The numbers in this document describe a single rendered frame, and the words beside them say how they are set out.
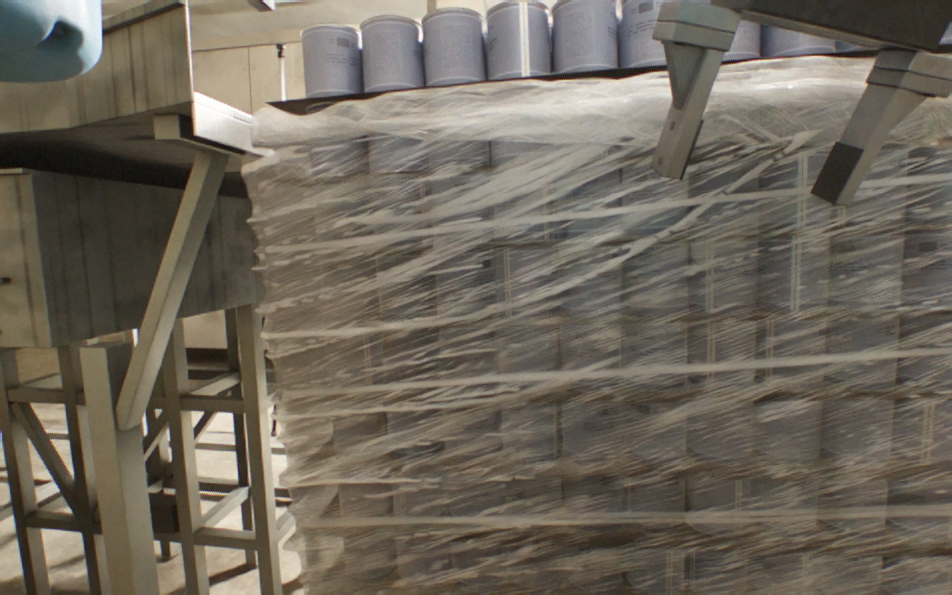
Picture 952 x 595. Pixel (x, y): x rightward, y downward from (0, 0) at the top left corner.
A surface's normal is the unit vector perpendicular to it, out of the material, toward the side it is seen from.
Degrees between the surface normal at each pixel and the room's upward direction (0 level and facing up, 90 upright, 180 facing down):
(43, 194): 90
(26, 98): 90
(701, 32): 114
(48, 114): 90
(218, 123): 90
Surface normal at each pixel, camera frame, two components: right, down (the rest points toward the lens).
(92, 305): 0.99, 0.00
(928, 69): 0.07, 0.51
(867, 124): -0.99, -0.11
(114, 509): -0.14, 0.12
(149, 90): -0.41, 0.11
